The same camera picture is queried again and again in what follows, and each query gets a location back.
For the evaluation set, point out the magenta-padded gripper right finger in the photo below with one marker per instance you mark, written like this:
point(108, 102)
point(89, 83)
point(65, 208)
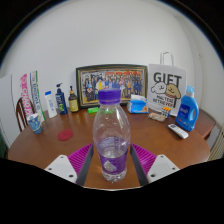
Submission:
point(146, 159)

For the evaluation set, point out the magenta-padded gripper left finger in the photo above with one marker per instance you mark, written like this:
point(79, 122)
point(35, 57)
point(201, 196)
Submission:
point(78, 159)

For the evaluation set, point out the clear purple-capped water bottle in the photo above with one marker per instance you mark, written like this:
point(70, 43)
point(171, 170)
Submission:
point(111, 133)

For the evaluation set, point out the flat round red coaster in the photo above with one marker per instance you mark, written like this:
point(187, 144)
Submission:
point(65, 135)

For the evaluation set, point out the white remote control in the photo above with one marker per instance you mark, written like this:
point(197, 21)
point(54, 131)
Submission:
point(178, 131)

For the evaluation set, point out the small green packet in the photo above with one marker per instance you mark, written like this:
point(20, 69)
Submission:
point(93, 110)

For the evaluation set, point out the orange battery pack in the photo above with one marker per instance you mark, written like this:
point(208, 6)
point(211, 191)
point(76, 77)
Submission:
point(166, 111)

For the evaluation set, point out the blue patterned mug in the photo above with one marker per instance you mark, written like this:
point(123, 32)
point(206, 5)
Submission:
point(35, 124)

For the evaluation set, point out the amber yellow-labelled pump bottle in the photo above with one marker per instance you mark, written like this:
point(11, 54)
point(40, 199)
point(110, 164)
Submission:
point(73, 103)

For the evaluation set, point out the dark blue pump bottle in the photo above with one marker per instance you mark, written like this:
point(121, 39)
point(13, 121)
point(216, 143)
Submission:
point(61, 103)

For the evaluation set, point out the white blue-capped bottle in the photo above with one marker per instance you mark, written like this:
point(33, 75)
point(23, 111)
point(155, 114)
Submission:
point(51, 106)

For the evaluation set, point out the blue detergent bottle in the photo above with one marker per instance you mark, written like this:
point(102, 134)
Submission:
point(186, 111)

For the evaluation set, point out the brown wooden chair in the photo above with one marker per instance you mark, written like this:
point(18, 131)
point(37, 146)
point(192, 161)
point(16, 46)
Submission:
point(23, 113)

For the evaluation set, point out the white radiator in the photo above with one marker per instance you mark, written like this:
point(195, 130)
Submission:
point(218, 145)

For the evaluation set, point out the white paper gift bag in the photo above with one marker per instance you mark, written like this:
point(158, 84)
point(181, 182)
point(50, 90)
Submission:
point(166, 88)

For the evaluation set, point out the framed group photo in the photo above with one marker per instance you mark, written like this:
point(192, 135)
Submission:
point(133, 83)

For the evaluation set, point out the white door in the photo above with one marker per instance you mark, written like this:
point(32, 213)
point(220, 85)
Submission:
point(5, 106)

